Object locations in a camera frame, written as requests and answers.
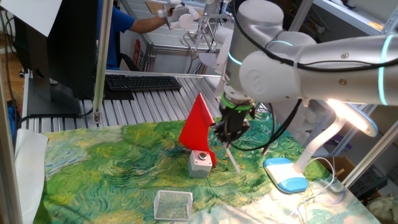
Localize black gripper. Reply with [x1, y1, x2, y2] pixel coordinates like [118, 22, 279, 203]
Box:
[213, 107, 251, 147]

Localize brown wooden board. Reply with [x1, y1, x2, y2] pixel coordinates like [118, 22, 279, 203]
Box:
[145, 1, 170, 16]

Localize bare person forearm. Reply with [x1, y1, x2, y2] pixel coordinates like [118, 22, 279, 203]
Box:
[129, 17, 167, 34]

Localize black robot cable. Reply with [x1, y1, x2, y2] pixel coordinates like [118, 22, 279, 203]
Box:
[230, 0, 398, 156]

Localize person in blue shirt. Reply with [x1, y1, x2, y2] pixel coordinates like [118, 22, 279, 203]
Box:
[96, 0, 135, 71]

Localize black computer monitor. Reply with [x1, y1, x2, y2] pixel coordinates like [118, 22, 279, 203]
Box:
[14, 0, 99, 116]

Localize black keyboard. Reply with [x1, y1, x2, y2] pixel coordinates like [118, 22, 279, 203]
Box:
[104, 74, 183, 92]

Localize blue white desk lamp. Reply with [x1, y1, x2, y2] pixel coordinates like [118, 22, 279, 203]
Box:
[263, 98, 379, 194]

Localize grey box green push button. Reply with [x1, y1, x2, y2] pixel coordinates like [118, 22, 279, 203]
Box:
[187, 150, 213, 179]

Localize white haptic control device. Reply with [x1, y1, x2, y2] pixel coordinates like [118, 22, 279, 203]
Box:
[157, 0, 234, 100]

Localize black plastic crate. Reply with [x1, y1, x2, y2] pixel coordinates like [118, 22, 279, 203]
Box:
[349, 166, 388, 200]

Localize black desk mat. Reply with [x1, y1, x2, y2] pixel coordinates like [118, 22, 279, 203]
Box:
[104, 82, 134, 101]

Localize brown cardboard box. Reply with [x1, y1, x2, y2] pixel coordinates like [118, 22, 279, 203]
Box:
[317, 156, 355, 184]

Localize red flag white stick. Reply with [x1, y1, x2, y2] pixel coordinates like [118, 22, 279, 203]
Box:
[178, 92, 242, 174]

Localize white paper sheet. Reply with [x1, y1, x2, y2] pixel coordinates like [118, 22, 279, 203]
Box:
[0, 0, 63, 37]

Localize silver metal case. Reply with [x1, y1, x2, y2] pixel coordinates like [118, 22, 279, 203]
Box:
[144, 42, 224, 75]

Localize green painted landscape tablecloth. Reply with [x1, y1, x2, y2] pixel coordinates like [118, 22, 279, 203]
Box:
[33, 111, 382, 224]

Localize grey crumpled cloth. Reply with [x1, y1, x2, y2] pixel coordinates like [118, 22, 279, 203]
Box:
[366, 192, 398, 224]

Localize white metal shelf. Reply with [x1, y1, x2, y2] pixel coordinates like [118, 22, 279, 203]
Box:
[312, 0, 398, 37]

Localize black office chair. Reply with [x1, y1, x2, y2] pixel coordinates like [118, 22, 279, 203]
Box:
[119, 52, 139, 72]

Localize white wire mesh basket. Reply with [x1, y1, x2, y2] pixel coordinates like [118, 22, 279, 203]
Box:
[153, 190, 193, 222]

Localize white lamp power cable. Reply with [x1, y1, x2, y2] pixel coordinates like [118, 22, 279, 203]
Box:
[295, 157, 336, 224]

